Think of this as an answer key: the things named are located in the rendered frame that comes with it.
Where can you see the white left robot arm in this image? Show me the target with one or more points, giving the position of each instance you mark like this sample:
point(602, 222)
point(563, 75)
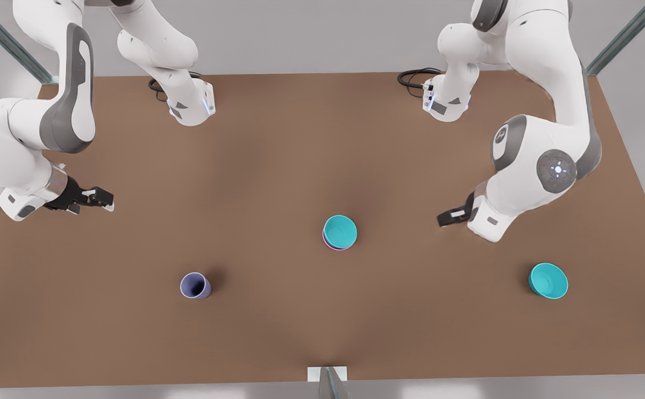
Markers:
point(544, 127)

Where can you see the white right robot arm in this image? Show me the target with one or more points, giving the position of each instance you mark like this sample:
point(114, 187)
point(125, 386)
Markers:
point(67, 100)

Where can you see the teal bowl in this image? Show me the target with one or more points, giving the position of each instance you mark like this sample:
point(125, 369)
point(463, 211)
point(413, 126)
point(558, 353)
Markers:
point(548, 280)
point(339, 230)

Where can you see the pink bowl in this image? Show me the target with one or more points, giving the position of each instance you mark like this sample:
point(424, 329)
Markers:
point(333, 248)

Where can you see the purple cup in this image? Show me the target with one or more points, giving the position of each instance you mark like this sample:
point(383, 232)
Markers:
point(195, 286)

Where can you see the silver frame post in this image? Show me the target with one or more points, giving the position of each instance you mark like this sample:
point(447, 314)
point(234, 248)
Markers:
point(331, 385)
point(9, 41)
point(627, 36)

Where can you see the white post foot plate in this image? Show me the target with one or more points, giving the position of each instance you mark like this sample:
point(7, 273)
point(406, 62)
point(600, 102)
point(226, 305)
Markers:
point(313, 373)

